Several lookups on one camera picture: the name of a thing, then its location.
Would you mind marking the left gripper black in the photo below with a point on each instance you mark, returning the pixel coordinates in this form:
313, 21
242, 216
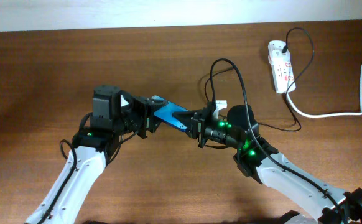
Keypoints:
146, 107

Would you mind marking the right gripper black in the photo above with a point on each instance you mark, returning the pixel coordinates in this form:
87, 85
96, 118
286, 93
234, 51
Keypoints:
199, 122

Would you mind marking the blue Galaxy smartphone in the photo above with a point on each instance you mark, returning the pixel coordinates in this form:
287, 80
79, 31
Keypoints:
165, 114

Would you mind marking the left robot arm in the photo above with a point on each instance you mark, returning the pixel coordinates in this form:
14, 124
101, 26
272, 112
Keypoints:
91, 151

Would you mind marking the white charger adapter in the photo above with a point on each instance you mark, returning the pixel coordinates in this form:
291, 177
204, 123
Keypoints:
277, 57

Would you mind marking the white power strip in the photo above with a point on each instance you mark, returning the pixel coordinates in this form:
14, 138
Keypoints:
282, 74

